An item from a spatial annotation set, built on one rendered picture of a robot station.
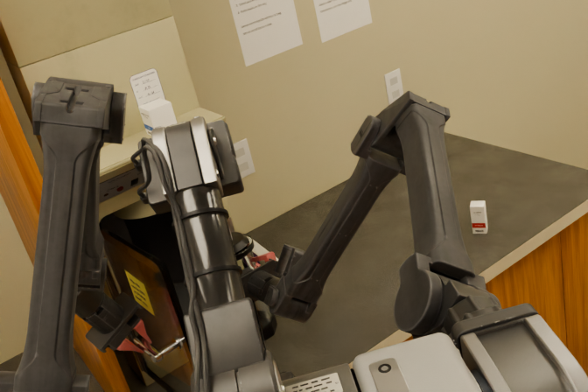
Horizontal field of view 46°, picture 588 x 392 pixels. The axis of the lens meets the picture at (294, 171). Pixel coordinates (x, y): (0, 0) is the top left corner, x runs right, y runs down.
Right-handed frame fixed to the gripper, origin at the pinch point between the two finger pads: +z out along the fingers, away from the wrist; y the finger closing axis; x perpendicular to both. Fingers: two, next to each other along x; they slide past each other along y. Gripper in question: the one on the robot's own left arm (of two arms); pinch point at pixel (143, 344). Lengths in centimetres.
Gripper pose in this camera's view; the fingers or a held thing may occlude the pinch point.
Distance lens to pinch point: 135.2
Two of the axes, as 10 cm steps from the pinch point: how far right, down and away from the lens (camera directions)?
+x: 6.3, 2.1, -7.5
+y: -5.9, 7.5, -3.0
